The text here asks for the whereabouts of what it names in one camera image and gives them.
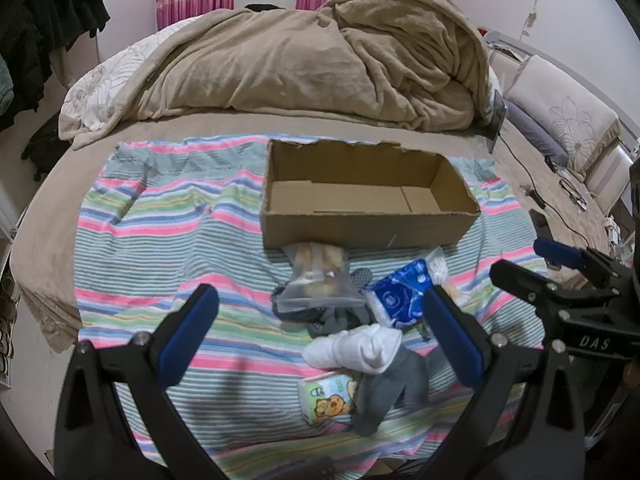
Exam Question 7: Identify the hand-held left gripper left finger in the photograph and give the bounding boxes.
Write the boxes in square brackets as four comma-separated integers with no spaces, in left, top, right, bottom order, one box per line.
[55,283,227,480]

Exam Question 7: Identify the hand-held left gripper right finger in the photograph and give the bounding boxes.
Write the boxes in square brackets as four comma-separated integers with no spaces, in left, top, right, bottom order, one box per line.
[422,284,586,480]

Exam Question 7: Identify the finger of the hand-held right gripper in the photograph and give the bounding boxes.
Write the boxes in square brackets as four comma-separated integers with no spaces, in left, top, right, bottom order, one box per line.
[489,259,603,322]
[533,237,637,290]

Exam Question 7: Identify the blue tissue packet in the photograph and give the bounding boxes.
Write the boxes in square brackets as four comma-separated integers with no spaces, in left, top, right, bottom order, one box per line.
[367,259,436,330]

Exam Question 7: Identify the dark grey dotted sock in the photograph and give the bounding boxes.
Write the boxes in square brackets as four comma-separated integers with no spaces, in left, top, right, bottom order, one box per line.
[272,267,375,339]

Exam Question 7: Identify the clear bag of snacks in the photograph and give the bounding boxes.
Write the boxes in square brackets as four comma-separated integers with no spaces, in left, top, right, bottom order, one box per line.
[276,241,366,317]

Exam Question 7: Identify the cartoon print tissue pack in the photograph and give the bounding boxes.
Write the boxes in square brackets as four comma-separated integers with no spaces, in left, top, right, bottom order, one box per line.
[297,367,366,426]

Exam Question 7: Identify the brown cardboard box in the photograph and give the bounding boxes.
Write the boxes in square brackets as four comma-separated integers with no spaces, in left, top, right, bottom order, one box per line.
[260,137,482,252]

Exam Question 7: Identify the clear plastic packet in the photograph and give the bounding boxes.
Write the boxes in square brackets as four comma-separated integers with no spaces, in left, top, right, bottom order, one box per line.
[425,247,471,306]

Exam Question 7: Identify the padded bed headboard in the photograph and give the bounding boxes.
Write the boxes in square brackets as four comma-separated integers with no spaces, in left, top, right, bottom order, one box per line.
[482,30,640,221]

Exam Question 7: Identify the white rolled sock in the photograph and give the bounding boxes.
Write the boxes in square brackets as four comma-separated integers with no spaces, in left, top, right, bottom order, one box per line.
[302,324,403,376]

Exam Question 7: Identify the striped colourful cloth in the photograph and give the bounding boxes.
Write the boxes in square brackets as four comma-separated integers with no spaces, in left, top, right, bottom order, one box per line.
[74,135,548,476]

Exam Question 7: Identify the grey pillow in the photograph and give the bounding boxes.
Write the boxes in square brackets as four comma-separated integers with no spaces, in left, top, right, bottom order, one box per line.
[502,102,571,168]

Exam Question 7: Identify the beige floral pillow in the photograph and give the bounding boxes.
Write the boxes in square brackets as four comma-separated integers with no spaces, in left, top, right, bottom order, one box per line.
[505,55,623,176]

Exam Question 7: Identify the dark tablet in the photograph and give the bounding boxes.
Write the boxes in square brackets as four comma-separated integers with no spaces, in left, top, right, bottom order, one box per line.
[487,87,508,153]

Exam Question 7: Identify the bed with brown sheet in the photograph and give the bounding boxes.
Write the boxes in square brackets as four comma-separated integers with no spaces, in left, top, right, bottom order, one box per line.
[12,107,626,461]

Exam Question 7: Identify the shoe rack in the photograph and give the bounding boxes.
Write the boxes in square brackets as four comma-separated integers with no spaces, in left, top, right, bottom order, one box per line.
[0,250,22,391]

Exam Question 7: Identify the black bag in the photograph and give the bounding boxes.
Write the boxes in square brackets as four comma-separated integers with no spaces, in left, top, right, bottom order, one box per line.
[22,115,72,182]

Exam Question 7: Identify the white floral quilt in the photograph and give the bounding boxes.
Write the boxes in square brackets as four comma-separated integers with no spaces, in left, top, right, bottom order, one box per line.
[62,42,173,133]

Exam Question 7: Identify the beige fleece blanket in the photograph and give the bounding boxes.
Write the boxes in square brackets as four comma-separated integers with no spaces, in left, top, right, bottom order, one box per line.
[57,0,493,151]

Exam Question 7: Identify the hanging dark clothes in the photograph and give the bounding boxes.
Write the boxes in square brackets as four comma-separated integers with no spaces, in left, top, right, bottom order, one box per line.
[0,0,111,131]

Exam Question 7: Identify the black cable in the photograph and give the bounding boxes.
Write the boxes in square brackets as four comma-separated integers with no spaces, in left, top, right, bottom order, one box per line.
[497,132,603,248]

